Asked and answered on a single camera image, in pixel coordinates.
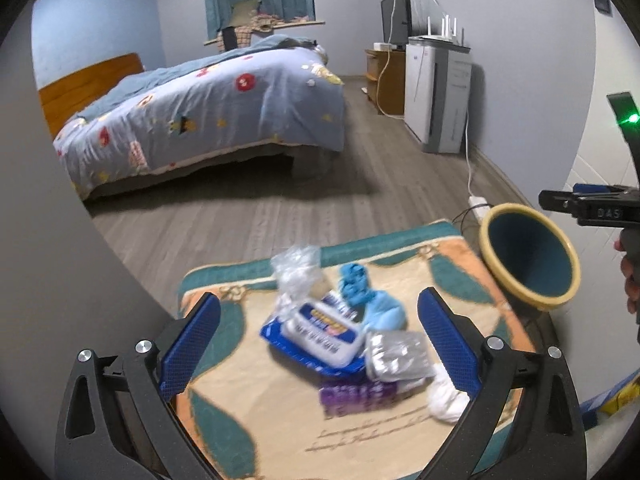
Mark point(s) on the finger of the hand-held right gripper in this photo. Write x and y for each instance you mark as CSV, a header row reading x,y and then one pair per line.
x,y
595,189
565,202

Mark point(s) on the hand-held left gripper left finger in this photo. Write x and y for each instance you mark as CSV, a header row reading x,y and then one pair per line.
x,y
192,340

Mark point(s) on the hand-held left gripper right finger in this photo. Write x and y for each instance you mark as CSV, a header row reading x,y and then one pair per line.
x,y
445,340

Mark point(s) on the silver foil medicine sachet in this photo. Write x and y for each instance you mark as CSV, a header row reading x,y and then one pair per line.
x,y
400,355

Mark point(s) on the yellow rimmed blue bowl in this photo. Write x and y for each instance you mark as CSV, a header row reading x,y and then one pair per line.
x,y
530,260

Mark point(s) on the purple plastic packet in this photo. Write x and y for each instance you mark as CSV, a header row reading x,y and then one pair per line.
x,y
355,395

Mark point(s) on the blue wet wipes pack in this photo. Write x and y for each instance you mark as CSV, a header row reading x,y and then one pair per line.
x,y
320,335

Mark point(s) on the person's right hand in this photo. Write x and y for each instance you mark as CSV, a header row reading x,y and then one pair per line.
x,y
631,280

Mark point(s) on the white crumpled tissue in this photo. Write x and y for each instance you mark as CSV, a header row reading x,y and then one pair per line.
x,y
445,402

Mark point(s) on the light blue disposable glove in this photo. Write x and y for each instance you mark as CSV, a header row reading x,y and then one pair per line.
x,y
387,312

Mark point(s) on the white power strip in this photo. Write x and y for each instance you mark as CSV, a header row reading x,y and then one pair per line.
x,y
479,205

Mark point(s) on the quilted teal orange mat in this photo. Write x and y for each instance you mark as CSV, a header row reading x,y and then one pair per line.
x,y
280,410

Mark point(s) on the clear plastic bag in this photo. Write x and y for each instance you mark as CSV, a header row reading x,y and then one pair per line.
x,y
297,270

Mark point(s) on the white air purifier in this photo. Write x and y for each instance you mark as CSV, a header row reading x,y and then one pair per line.
x,y
435,100

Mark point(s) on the bed base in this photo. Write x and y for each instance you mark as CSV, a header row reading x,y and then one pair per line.
x,y
200,165

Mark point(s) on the blue and yellow box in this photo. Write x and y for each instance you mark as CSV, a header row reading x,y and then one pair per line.
x,y
615,400

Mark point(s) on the white router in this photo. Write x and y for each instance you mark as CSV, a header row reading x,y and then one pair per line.
x,y
440,36

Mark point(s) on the wooden cabinet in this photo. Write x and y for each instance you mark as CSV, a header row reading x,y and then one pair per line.
x,y
392,85

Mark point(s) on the bed with floral duvet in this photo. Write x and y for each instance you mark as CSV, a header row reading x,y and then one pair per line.
x,y
200,100

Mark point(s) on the black monitor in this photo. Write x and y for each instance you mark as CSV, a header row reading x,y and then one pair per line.
x,y
395,20

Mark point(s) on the wooden headboard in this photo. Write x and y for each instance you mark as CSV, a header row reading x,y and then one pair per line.
x,y
85,85

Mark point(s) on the plaid clothes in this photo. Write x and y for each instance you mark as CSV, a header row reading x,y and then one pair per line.
x,y
250,27

